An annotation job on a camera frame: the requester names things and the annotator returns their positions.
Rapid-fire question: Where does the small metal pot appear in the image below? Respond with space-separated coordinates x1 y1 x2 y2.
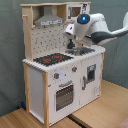
73 49 85 56

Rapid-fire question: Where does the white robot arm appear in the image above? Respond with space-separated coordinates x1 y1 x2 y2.
64 12 128 45

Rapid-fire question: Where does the wooden toy kitchen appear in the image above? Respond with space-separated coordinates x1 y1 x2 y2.
22 2 105 127

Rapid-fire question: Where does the black toy stovetop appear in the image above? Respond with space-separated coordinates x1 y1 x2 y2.
34 53 70 66

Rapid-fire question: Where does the red right stove knob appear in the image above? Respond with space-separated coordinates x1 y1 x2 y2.
71 65 78 73

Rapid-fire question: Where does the red stove knob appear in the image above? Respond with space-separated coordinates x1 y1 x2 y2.
71 65 78 73
54 73 60 79

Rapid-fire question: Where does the red left stove knob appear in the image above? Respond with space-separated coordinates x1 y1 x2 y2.
54 73 60 79

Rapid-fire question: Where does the grey toy sink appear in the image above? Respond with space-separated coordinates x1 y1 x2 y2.
66 47 94 56

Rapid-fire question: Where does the black toy faucet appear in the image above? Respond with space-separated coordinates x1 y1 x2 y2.
67 39 75 49

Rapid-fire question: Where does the toy fridge dispenser door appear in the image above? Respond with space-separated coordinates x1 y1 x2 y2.
80 55 102 106

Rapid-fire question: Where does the toy oven door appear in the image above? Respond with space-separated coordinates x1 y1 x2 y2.
56 85 74 111

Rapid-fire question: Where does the grey range hood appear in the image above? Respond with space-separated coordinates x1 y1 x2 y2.
35 6 64 27

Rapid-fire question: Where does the toy microwave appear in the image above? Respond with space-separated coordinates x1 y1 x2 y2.
67 3 90 20

